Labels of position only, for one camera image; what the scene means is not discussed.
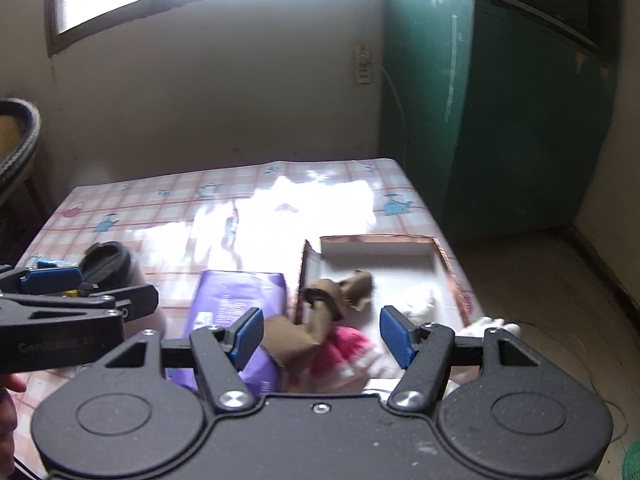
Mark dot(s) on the purple plastic package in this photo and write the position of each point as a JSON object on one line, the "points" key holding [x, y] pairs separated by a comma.
{"points": [[223, 296]]}

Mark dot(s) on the pink checked teapot tablecloth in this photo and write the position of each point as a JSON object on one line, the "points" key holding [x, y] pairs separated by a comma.
{"points": [[249, 219]]}

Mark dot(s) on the shallow cardboard box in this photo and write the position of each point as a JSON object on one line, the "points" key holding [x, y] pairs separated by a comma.
{"points": [[408, 271]]}

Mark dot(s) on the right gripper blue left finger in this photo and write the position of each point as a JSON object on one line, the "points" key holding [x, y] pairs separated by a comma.
{"points": [[243, 337]]}

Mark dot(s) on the green cabinet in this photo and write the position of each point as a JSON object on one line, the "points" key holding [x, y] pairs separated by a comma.
{"points": [[497, 109]]}

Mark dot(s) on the person's left hand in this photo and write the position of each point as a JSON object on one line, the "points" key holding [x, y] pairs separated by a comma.
{"points": [[8, 420]]}

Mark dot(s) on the brown doll in pink dress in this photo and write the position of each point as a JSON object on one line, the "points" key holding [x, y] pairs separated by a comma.
{"points": [[336, 349]]}

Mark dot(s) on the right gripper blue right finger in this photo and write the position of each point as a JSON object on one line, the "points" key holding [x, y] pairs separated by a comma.
{"points": [[400, 335]]}

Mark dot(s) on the white wall socket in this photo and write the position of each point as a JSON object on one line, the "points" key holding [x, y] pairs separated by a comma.
{"points": [[363, 64]]}

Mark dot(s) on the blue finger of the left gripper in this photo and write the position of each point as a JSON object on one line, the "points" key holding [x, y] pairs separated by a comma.
{"points": [[50, 280]]}

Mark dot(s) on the wicker chair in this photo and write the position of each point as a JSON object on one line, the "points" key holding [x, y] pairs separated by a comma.
{"points": [[20, 137]]}

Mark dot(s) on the white cup with black lid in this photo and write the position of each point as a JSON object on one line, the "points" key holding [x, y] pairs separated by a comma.
{"points": [[113, 269]]}

